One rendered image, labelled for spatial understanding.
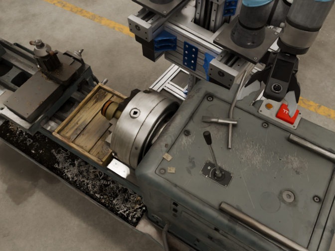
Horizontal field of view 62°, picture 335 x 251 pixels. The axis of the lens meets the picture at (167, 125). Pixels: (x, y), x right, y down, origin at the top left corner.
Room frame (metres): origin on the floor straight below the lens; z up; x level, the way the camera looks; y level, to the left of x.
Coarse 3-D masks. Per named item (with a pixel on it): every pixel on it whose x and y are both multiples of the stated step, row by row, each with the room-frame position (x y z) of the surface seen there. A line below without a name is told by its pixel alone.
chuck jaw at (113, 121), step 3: (111, 120) 0.57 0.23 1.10; (114, 120) 0.57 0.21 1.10; (117, 120) 0.57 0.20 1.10; (111, 123) 0.55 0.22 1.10; (114, 123) 0.55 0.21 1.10; (111, 126) 0.54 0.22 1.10; (114, 126) 0.54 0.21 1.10; (108, 129) 0.52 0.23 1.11; (111, 129) 0.52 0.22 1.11; (111, 132) 0.52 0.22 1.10; (111, 135) 0.50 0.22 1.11; (108, 138) 0.48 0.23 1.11; (108, 141) 0.47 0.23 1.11; (108, 144) 0.47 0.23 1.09; (114, 153) 0.43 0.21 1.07
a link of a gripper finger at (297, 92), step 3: (294, 81) 0.42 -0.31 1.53; (297, 81) 0.42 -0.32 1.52; (294, 84) 0.41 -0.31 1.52; (297, 84) 0.41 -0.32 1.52; (291, 87) 0.41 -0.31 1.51; (294, 87) 0.41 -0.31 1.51; (297, 87) 0.41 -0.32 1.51; (300, 87) 0.41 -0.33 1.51; (291, 90) 0.41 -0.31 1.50; (294, 90) 0.41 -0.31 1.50; (297, 90) 0.40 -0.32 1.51; (300, 90) 0.40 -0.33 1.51; (297, 93) 0.40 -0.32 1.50; (297, 96) 0.40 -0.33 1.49; (297, 99) 0.39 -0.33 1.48; (297, 102) 0.39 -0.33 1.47
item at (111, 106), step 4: (108, 100) 0.66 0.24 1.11; (104, 104) 0.64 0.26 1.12; (108, 104) 0.64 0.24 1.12; (112, 104) 0.63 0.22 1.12; (116, 104) 0.64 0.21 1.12; (104, 108) 0.62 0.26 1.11; (108, 108) 0.62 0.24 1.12; (112, 108) 0.61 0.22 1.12; (116, 108) 0.61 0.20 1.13; (104, 112) 0.61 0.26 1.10; (108, 112) 0.60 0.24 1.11; (112, 112) 0.60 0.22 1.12; (116, 112) 0.60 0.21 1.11; (120, 112) 0.60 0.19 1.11; (104, 116) 0.60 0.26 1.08; (108, 116) 0.59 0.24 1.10; (112, 116) 0.58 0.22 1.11; (116, 116) 0.59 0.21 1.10
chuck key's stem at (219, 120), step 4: (204, 116) 0.48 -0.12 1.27; (208, 116) 0.48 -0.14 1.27; (204, 120) 0.46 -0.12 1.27; (208, 120) 0.46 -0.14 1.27; (212, 120) 0.46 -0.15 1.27; (216, 120) 0.46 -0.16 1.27; (220, 120) 0.46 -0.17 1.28; (224, 120) 0.46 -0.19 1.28; (228, 120) 0.46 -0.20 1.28; (232, 120) 0.46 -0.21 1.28; (236, 120) 0.46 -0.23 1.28; (224, 124) 0.45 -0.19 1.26; (228, 124) 0.45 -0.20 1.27; (232, 124) 0.45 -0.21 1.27; (236, 124) 0.44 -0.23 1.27
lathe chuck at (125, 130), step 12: (144, 96) 0.59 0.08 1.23; (156, 96) 0.60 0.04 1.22; (132, 108) 0.54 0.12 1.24; (144, 108) 0.54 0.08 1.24; (120, 120) 0.50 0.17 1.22; (132, 120) 0.49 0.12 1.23; (144, 120) 0.49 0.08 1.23; (120, 132) 0.46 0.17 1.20; (132, 132) 0.45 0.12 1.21; (120, 144) 0.43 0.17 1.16; (132, 144) 0.42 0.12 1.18; (120, 156) 0.41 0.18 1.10
